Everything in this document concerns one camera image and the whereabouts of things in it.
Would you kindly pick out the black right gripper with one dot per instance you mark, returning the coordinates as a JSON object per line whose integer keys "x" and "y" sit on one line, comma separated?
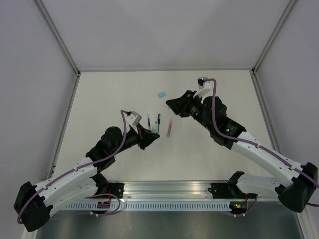
{"x": 180, "y": 105}

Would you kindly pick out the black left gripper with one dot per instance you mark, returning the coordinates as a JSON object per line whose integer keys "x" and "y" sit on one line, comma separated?
{"x": 145, "y": 137}

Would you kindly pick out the green highlighter pen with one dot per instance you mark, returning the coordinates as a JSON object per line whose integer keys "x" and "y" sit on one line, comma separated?
{"x": 155, "y": 128}

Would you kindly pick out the pink highlighter pen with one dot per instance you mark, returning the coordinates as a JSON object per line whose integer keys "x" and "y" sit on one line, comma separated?
{"x": 169, "y": 128}

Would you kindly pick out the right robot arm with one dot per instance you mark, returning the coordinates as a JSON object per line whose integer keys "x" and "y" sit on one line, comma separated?
{"x": 291, "y": 183}

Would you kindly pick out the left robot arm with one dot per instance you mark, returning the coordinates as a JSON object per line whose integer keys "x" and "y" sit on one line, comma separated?
{"x": 36, "y": 204}

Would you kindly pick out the light blue highlighter cap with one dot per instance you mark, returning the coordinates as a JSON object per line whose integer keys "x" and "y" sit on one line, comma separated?
{"x": 162, "y": 94}

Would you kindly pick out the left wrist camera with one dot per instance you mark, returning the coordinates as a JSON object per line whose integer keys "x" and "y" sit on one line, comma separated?
{"x": 133, "y": 119}

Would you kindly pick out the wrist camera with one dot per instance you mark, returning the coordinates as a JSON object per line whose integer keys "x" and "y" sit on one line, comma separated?
{"x": 204, "y": 86}
{"x": 133, "y": 119}

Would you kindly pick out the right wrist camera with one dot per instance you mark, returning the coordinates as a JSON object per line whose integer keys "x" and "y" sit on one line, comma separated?
{"x": 204, "y": 86}

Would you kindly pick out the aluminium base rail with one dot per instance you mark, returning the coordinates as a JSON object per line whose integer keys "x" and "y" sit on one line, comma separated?
{"x": 174, "y": 190}

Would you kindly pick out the white slotted cable duct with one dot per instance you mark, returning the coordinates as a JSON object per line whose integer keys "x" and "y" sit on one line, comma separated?
{"x": 178, "y": 206}

